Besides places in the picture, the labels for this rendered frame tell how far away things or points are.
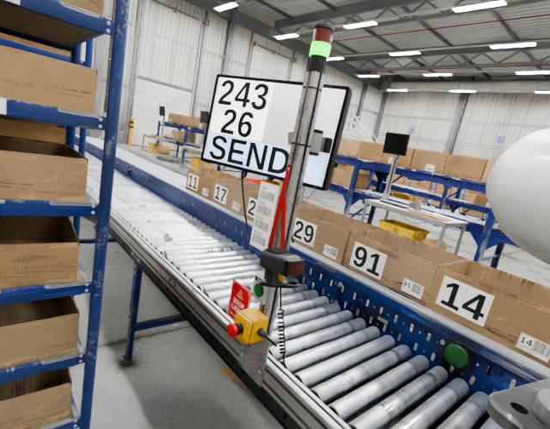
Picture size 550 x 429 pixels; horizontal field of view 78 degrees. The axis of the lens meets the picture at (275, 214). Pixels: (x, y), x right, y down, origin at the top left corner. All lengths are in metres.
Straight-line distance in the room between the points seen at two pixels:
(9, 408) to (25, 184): 0.56
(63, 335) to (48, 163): 0.44
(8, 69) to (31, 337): 0.60
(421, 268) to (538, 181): 0.99
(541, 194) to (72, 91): 0.84
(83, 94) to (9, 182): 0.24
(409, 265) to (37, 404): 1.23
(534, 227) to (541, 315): 0.87
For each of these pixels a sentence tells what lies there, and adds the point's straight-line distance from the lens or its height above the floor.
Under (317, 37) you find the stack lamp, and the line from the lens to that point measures 0.95.
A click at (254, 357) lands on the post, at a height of 0.74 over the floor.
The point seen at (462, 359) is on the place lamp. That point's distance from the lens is 1.31.
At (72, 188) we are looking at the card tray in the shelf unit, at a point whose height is 1.17.
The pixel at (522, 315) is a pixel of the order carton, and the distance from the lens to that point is 1.30.
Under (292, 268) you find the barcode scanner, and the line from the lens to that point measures 0.85.
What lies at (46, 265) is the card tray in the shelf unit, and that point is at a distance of 0.96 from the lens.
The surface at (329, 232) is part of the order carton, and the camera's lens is 1.60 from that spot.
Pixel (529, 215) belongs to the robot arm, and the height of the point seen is 1.34.
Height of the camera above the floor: 1.36
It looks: 12 degrees down
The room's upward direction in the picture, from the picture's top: 11 degrees clockwise
